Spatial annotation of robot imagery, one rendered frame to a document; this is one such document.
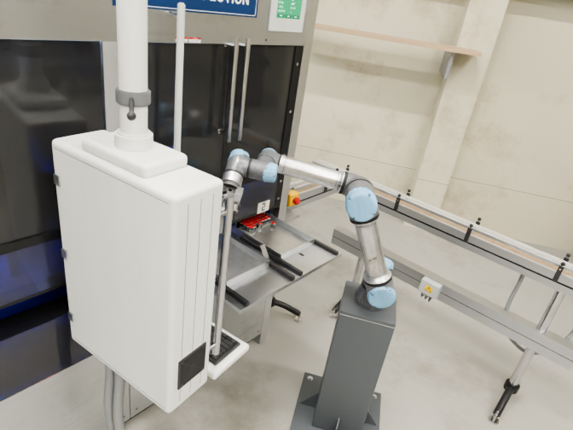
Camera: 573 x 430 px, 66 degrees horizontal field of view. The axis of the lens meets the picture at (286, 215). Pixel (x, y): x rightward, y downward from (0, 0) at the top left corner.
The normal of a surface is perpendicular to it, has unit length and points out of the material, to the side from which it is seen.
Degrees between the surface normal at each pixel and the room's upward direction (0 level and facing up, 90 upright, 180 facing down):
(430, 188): 90
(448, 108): 90
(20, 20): 90
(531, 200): 90
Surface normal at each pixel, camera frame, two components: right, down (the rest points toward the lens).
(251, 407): 0.14, -0.88
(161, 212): -0.55, 0.31
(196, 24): 0.74, 0.40
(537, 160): -0.22, 0.41
